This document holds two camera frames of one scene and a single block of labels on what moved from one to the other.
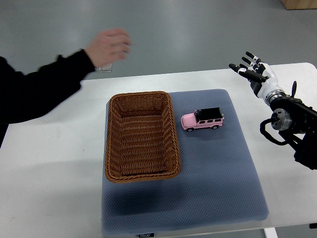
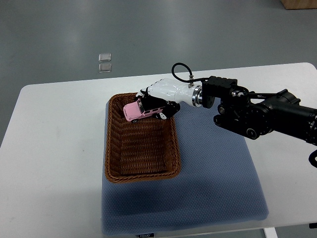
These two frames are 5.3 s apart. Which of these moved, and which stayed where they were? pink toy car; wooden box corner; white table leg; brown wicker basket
Moved: pink toy car
Stayed: wooden box corner; white table leg; brown wicker basket
